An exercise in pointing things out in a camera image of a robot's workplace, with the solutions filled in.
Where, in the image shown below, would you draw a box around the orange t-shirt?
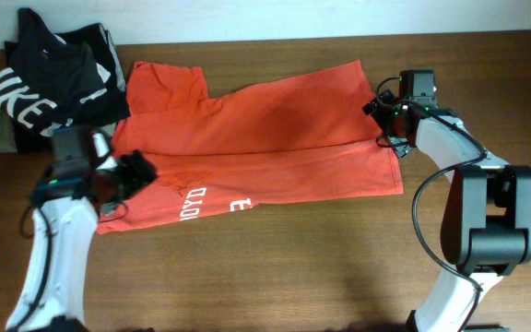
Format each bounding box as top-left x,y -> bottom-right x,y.
98,61 -> 403,233

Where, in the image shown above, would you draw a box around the folded grey garment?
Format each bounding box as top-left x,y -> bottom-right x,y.
0,110 -> 18,154

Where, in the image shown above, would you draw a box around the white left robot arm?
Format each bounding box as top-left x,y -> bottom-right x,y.
5,150 -> 157,331

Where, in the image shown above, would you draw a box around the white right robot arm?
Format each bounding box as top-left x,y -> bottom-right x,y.
363,91 -> 531,331

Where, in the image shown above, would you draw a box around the black t-shirt white letters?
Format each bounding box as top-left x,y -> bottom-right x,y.
0,7 -> 130,153

